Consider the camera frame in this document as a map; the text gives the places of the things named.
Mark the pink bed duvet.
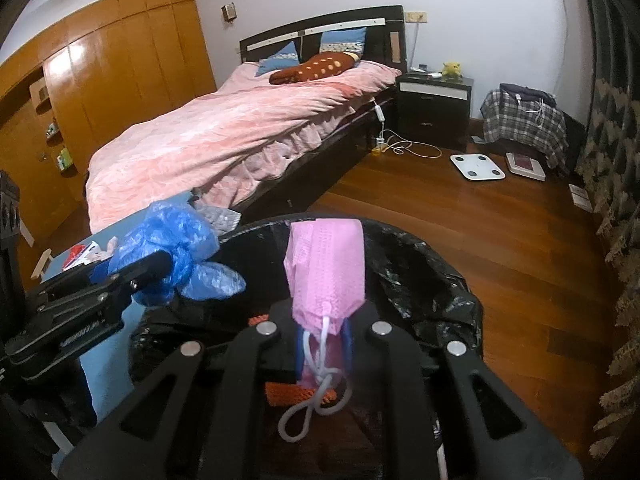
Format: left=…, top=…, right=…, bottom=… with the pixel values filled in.
left=86, top=61, right=400, bottom=233

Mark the pink tissue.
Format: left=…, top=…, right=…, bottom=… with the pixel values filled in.
left=98, top=236, right=118, bottom=261

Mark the blue plastic bag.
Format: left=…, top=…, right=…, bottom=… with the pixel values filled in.
left=90, top=200, right=246, bottom=308

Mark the black bed frame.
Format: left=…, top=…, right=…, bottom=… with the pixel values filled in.
left=238, top=4, right=409, bottom=212

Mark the right blue pillow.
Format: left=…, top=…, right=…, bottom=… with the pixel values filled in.
left=319, top=27, right=367, bottom=58

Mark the blue table cloth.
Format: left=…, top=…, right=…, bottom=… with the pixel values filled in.
left=41, top=192, right=202, bottom=424

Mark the blue pillow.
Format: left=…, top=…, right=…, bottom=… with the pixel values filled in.
left=255, top=41, right=300, bottom=77
left=319, top=27, right=367, bottom=58

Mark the yellow plush toy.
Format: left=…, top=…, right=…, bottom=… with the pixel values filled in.
left=440, top=62, right=462, bottom=80

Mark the black white nightstand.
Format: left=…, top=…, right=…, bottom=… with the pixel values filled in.
left=396, top=73, right=473, bottom=152

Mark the brown dotted pillow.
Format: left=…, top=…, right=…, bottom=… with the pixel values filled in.
left=269, top=51, right=360, bottom=86

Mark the pink face mask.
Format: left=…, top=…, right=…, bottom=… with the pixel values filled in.
left=278, top=218, right=368, bottom=443

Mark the plaid shirt on chair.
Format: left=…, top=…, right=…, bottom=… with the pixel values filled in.
left=480, top=84, right=568, bottom=169

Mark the wooden wardrobe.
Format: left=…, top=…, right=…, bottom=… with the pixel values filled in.
left=1, top=0, right=216, bottom=248

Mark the left blue pillow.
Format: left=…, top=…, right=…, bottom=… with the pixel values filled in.
left=255, top=41, right=300, bottom=77

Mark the white blue carton box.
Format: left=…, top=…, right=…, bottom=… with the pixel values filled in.
left=62, top=240, right=103, bottom=271

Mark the white charging cable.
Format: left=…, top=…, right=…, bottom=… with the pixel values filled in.
left=370, top=98, right=444, bottom=161

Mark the orange knitted cloth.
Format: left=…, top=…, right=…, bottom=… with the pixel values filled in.
left=247, top=314, right=337, bottom=408

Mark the left wall lamp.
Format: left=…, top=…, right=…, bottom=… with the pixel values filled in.
left=221, top=2, right=238, bottom=23

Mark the white bathroom scale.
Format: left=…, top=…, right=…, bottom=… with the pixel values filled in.
left=449, top=154, right=506, bottom=182

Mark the dark patterned curtain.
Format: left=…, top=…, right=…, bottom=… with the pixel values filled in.
left=578, top=0, right=639, bottom=460

